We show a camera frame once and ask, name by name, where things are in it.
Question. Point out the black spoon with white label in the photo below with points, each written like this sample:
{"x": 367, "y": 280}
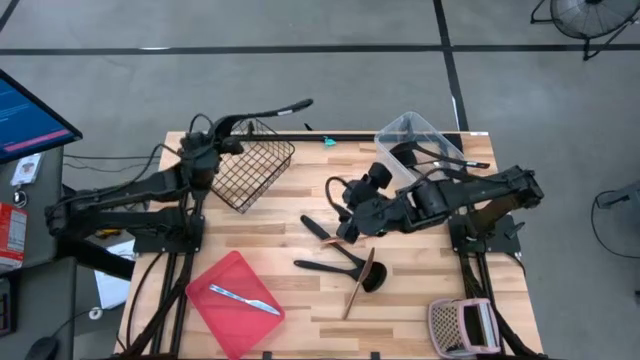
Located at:
{"x": 270, "y": 114}

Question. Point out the red and white package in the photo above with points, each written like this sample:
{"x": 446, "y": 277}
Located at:
{"x": 11, "y": 235}

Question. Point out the gray side desk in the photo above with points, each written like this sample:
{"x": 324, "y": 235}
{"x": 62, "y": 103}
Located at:
{"x": 45, "y": 310}

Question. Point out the black table rail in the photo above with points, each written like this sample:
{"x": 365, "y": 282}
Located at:
{"x": 360, "y": 136}

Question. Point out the black ladle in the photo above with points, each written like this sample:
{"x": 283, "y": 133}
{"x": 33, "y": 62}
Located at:
{"x": 372, "y": 277}

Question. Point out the silver knife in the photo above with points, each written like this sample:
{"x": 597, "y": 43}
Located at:
{"x": 245, "y": 300}

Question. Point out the pink plastic bin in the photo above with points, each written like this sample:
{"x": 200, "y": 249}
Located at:
{"x": 235, "y": 325}

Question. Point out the black computer mouse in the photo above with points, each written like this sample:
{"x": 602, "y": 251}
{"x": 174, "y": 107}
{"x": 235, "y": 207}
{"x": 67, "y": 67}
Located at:
{"x": 42, "y": 348}

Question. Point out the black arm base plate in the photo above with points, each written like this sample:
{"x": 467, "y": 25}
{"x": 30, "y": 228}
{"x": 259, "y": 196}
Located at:
{"x": 150, "y": 244}
{"x": 500, "y": 242}

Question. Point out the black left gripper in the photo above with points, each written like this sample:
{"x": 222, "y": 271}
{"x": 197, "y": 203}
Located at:
{"x": 200, "y": 157}

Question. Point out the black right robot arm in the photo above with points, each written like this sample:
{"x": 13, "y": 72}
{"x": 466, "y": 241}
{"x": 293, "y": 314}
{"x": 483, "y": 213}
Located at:
{"x": 475, "y": 195}

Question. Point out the white paper sheet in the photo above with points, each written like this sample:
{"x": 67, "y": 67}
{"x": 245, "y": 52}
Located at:
{"x": 112, "y": 290}

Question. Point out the pink perforated caddy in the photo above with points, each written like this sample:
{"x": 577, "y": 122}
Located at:
{"x": 465, "y": 327}

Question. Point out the small teal object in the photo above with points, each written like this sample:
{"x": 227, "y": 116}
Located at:
{"x": 329, "y": 141}

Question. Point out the white card with keys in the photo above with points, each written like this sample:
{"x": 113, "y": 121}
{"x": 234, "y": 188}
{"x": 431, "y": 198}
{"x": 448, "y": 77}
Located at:
{"x": 27, "y": 170}

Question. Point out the clear plastic bin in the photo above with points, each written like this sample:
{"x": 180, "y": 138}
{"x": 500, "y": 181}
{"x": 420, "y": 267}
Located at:
{"x": 420, "y": 127}

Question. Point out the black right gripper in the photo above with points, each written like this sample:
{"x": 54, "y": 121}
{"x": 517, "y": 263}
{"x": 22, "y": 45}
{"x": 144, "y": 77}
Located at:
{"x": 375, "y": 217}

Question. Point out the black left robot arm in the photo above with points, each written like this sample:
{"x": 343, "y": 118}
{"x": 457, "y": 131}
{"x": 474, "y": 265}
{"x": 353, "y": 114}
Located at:
{"x": 125, "y": 192}

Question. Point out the black utensil with thick grip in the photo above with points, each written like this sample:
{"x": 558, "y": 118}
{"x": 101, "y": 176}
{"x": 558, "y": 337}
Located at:
{"x": 315, "y": 227}

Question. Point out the black floor fan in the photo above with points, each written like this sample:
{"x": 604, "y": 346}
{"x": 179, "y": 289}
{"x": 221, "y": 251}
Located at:
{"x": 590, "y": 20}

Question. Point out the computer monitor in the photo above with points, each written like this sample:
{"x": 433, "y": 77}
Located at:
{"x": 25, "y": 120}

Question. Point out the black turner with metal shaft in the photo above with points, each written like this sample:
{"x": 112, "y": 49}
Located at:
{"x": 465, "y": 162}

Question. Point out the black utensil with brown shaft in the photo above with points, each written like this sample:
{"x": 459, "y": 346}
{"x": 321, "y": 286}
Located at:
{"x": 357, "y": 287}

